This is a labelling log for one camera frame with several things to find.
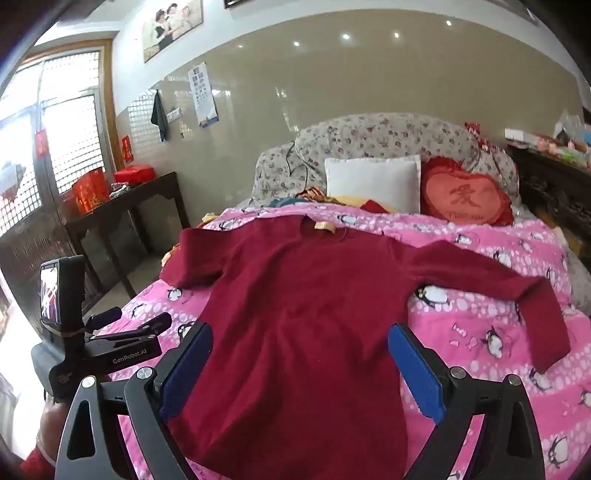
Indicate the dark wooden cabinet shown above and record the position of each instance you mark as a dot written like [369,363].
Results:
[549,194]

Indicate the flat red gift box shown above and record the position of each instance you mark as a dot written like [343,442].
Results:
[135,173]

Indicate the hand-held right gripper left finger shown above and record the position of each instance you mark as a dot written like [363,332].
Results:
[184,369]

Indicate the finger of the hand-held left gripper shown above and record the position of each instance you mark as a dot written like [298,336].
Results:
[104,320]
[147,326]

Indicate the dark picture frame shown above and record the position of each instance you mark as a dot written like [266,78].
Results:
[236,2]

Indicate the clutter on cabinet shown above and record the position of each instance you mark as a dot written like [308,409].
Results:
[554,138]

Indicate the colourful pile of clothes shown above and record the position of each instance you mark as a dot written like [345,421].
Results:
[318,197]

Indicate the red bow decoration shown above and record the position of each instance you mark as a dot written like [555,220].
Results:
[476,134]

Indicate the person's left forearm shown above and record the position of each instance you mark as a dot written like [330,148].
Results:
[48,434]

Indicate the lattice window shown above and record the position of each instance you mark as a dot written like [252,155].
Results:
[69,134]

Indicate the white pillow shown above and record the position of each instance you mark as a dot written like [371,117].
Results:
[371,182]

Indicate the pink penguin print blanket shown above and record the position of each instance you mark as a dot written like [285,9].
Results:
[485,350]

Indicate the dark red fleece towel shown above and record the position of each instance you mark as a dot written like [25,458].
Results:
[300,323]

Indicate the white wall chart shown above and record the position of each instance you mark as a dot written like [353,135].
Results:
[203,94]

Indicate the orange red cloth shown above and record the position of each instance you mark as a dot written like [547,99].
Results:
[464,196]

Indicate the wall photo poster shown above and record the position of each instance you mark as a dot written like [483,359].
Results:
[173,27]

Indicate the dark hanging cloth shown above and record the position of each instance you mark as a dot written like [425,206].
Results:
[160,115]

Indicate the dark wooden side table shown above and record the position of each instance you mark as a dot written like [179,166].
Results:
[138,198]

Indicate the tall red gift box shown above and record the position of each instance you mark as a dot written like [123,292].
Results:
[90,191]

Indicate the floral bed cover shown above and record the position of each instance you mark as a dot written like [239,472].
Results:
[369,134]

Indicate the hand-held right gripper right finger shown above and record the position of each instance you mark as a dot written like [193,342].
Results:
[415,374]

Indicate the red paper window decoration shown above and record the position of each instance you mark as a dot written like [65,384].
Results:
[41,144]
[125,148]

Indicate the white wall socket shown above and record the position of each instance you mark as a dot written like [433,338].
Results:
[174,115]

